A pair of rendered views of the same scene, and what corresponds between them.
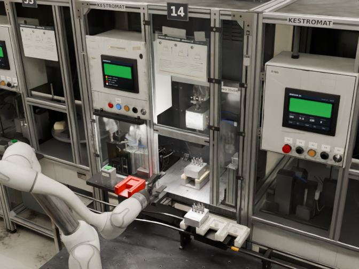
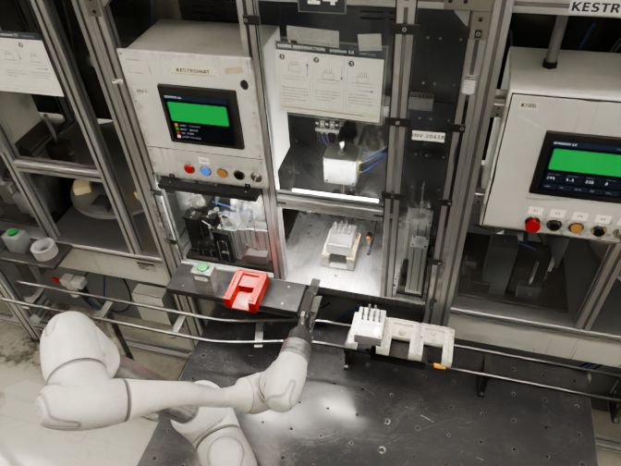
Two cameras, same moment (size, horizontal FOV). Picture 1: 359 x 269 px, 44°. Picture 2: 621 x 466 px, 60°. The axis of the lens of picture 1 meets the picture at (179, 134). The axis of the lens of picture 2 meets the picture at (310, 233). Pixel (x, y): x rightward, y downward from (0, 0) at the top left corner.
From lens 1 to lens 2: 1.08 m
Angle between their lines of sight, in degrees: 21
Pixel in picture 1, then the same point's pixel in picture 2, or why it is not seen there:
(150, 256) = (307, 393)
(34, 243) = not seen: hidden behind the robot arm
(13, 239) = not seen: hidden behind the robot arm
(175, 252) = (340, 377)
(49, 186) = (156, 401)
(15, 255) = not seen: hidden behind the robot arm
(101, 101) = (170, 164)
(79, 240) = (207, 425)
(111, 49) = (178, 75)
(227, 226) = (420, 333)
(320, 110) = (609, 165)
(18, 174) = (95, 408)
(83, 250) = (225, 452)
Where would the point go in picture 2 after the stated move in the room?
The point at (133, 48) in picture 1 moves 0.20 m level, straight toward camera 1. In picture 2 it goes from (225, 70) to (246, 103)
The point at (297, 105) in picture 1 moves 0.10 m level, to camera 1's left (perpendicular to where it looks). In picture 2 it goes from (566, 160) to (531, 167)
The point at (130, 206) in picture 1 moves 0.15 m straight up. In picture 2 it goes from (295, 374) to (291, 343)
